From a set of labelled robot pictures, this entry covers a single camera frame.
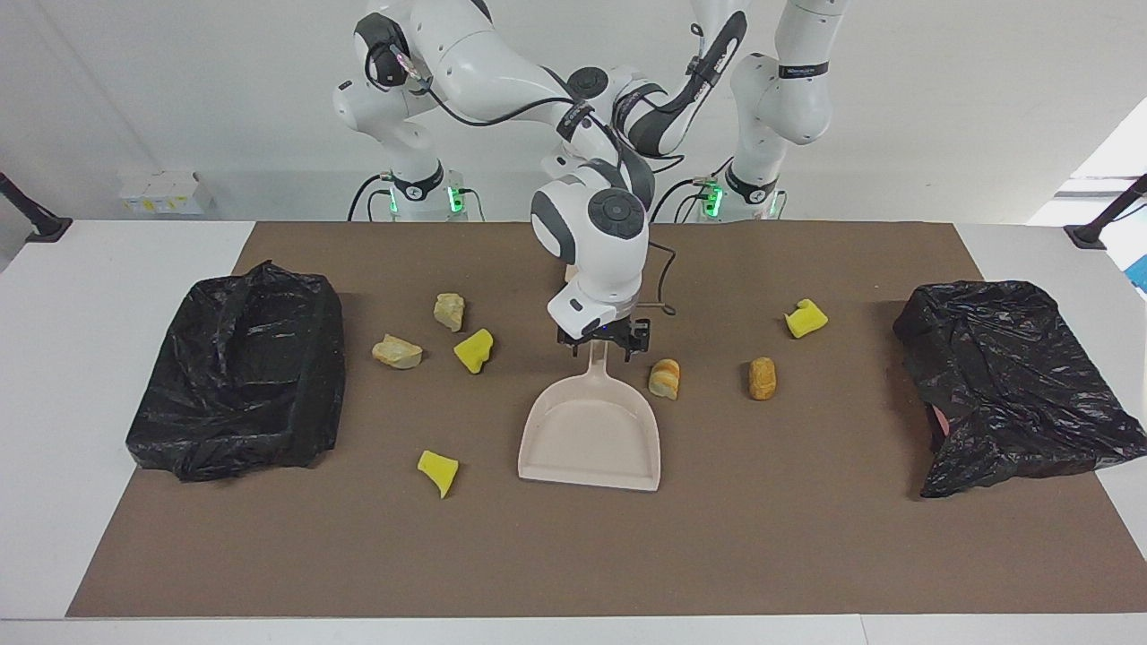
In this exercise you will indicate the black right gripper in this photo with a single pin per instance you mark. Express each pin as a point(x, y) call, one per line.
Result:
point(632, 331)

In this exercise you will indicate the orange striped bread piece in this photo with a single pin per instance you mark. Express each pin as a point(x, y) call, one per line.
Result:
point(664, 378)

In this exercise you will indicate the beige plastic dustpan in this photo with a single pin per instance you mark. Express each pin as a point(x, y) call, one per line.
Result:
point(587, 439)

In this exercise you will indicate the yellow sponge chunk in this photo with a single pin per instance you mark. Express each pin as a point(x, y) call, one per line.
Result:
point(473, 350)

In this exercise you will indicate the brown bread roll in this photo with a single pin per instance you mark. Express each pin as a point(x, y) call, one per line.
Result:
point(762, 378)

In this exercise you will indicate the small beige rock chunk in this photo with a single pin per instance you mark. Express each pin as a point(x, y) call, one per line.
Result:
point(449, 312)

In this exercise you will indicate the notched yellow sponge piece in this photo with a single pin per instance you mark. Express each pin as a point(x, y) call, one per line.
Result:
point(806, 319)

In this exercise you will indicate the yellow sponge wedge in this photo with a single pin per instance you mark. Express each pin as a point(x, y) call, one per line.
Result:
point(436, 470)

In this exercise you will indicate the elongated beige rock chunk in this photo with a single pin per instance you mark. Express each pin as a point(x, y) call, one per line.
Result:
point(396, 352)

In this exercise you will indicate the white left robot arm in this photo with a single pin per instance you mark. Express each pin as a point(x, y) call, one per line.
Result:
point(789, 98)

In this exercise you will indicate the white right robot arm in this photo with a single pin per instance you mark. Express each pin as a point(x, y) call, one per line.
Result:
point(502, 54)

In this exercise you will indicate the open black bag bin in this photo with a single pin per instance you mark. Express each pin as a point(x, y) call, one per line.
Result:
point(233, 385)

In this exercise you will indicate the crumpled black bag bin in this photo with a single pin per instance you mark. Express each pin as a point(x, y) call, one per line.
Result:
point(1013, 376)

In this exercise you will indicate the brown table mat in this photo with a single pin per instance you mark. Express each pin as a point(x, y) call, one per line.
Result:
point(573, 555)

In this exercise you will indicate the pink plastic container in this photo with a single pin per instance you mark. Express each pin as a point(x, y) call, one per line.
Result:
point(938, 419)

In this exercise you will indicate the white boxes with yellow labels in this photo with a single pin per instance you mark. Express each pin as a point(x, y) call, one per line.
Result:
point(161, 193)

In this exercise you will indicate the black clamp stand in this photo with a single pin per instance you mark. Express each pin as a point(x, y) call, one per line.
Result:
point(1098, 228)
point(40, 224)

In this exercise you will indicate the blue object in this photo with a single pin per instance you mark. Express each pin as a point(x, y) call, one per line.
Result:
point(1140, 273)

